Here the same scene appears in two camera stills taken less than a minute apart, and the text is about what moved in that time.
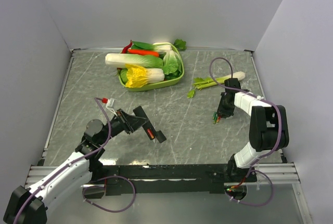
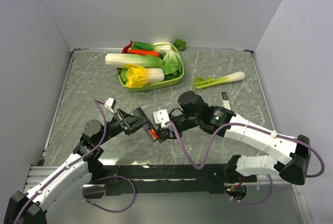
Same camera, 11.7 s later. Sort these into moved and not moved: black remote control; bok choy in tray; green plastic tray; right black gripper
Moved: right black gripper
Not moved: green plastic tray; bok choy in tray; black remote control
